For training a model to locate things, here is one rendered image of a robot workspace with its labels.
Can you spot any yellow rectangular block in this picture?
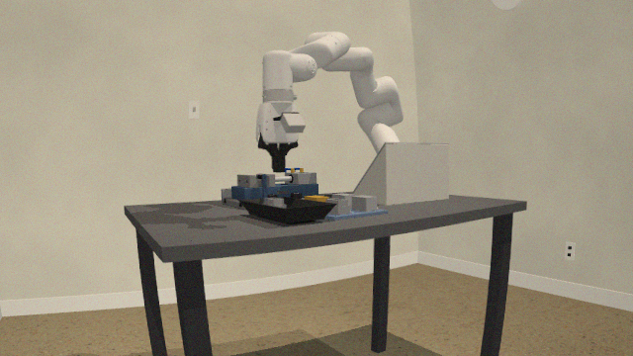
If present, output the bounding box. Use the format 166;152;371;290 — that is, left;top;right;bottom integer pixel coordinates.
305;196;328;202

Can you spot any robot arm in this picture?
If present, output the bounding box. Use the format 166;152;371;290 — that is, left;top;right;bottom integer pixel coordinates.
263;32;404;153

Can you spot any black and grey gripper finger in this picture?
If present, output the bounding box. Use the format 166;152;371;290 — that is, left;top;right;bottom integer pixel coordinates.
258;133;281;173
278;141;298;172

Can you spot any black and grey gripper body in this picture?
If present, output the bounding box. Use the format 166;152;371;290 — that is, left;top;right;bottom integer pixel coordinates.
256;101;299;143

